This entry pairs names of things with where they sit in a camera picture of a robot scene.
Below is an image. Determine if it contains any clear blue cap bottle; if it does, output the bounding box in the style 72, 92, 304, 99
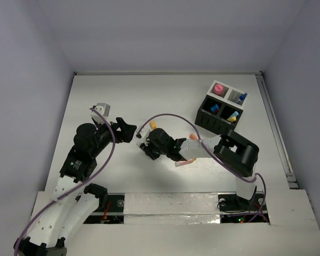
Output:
237, 93, 247, 106

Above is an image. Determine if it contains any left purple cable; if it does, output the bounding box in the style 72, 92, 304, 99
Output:
13, 108, 116, 253

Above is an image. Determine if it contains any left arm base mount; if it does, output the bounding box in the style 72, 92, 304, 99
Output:
84, 194, 125, 224

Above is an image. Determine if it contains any dark orange marker cap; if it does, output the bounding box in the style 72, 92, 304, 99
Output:
189, 134, 197, 140

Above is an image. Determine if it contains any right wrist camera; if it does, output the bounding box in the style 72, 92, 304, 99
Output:
135, 127, 152, 147

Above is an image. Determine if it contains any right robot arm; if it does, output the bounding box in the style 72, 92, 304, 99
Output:
136, 128, 260, 209

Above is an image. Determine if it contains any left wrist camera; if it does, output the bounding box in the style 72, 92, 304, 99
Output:
91, 103, 110, 123

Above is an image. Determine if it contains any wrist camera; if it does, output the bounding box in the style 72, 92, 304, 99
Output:
135, 127, 152, 147
91, 103, 110, 123

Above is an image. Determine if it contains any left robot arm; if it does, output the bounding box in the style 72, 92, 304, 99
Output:
14, 116, 137, 255

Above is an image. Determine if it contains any pink cap marker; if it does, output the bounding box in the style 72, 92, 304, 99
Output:
212, 83, 224, 95

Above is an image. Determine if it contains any light blue marker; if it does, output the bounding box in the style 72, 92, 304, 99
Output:
230, 111, 239, 117

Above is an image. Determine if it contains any red orange marker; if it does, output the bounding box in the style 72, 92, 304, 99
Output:
174, 158, 196, 167

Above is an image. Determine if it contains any black and white organizer box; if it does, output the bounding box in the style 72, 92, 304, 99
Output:
195, 80, 248, 135

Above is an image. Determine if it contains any aluminium rail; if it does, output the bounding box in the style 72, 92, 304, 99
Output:
255, 72, 300, 189

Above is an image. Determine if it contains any yellow marker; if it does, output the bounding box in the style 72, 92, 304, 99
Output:
227, 116, 237, 123

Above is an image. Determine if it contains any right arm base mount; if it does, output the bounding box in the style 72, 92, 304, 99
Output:
217, 193, 269, 223

